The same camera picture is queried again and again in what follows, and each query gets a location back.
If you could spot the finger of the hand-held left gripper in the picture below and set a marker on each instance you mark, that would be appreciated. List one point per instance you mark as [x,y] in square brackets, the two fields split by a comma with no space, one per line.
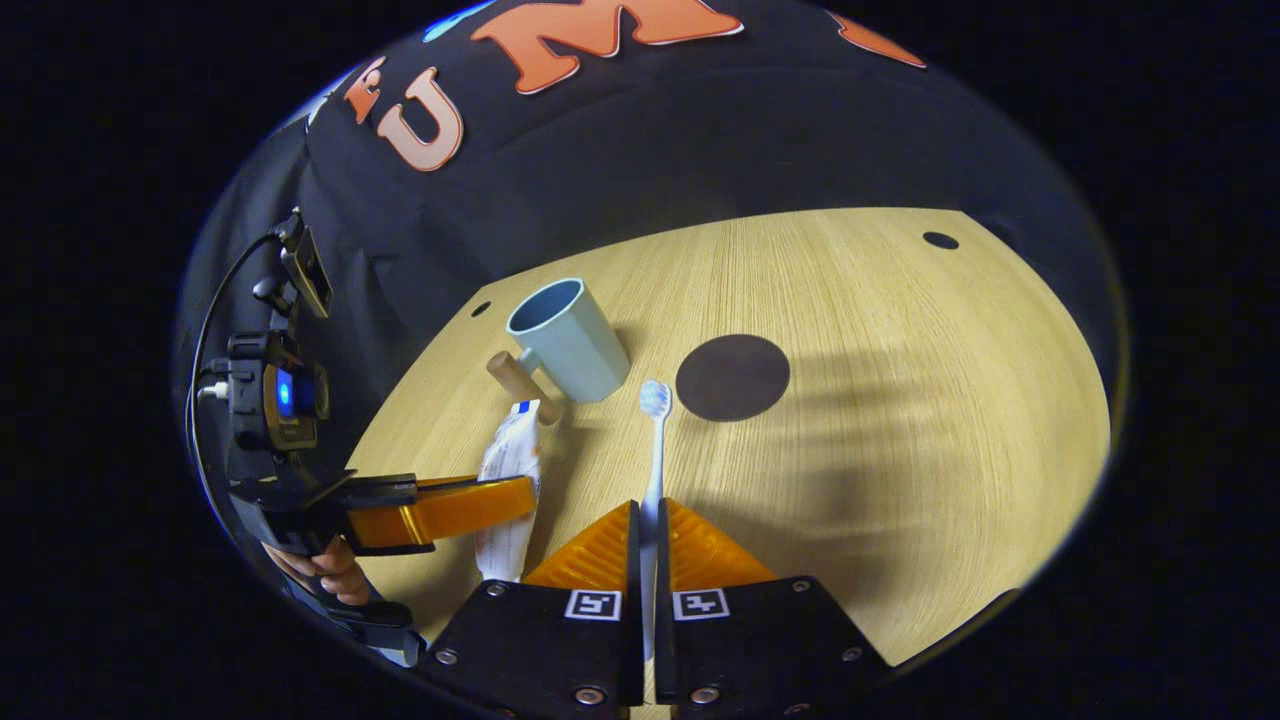
[450,510]

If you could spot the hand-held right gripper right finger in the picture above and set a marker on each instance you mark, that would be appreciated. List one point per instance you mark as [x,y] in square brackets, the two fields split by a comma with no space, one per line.
[668,650]

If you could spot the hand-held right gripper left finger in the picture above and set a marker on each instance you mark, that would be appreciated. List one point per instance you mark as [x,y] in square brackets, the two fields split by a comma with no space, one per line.
[625,650]

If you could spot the white toothpaste tube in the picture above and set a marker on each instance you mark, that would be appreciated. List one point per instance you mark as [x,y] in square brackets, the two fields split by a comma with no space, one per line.
[515,450]

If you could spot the white toothbrush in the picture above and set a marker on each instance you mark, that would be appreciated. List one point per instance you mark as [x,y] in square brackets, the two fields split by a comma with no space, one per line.
[655,400]

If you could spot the dark round coaster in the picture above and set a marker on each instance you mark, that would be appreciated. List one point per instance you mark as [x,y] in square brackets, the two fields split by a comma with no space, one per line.
[733,378]

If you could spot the black backdrop cloth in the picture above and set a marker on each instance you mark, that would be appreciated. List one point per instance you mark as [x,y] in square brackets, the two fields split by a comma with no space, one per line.
[650,150]

